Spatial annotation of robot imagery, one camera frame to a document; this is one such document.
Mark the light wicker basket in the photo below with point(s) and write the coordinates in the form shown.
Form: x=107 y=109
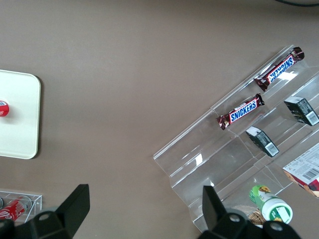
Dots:
x=255 y=218

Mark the clear acrylic bottle rack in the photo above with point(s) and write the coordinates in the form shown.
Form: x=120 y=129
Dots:
x=35 y=204

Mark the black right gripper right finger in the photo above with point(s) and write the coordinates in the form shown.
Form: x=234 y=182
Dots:
x=214 y=211

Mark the white red printed carton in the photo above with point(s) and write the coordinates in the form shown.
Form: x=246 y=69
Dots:
x=302 y=169

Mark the green white plastic bottle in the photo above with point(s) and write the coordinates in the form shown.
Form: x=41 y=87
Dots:
x=270 y=204

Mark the red white yogurt cup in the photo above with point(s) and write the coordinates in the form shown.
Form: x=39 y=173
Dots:
x=3 y=109

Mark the cream rectangular plastic tray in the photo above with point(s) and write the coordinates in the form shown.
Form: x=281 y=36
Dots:
x=20 y=134

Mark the clear acrylic stepped display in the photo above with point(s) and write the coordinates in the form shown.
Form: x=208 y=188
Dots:
x=199 y=154

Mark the small black carton box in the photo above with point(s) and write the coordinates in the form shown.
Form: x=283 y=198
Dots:
x=261 y=140
x=300 y=110

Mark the Snickers chocolate bar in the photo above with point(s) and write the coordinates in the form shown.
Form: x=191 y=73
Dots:
x=243 y=112
x=280 y=68

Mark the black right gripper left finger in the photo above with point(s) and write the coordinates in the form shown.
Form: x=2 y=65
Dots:
x=74 y=209

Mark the red cola bottle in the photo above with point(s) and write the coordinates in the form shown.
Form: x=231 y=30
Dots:
x=15 y=209

